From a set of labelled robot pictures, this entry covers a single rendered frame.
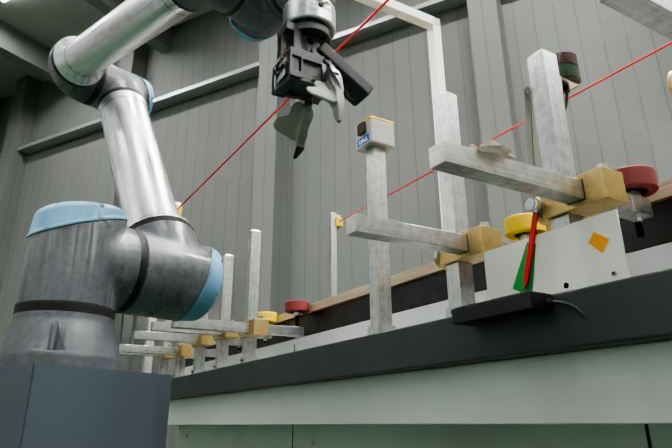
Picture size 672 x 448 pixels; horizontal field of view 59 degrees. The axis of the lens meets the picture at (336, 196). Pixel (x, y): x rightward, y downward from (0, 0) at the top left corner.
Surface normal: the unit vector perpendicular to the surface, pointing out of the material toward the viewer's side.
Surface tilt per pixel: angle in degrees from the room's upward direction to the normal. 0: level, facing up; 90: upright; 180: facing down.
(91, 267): 90
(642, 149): 90
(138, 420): 90
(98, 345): 70
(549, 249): 90
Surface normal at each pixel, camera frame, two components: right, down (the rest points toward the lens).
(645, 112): -0.50, -0.31
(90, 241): 0.67, -0.27
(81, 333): 0.65, -0.57
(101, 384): 0.87, -0.18
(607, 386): -0.86, -0.18
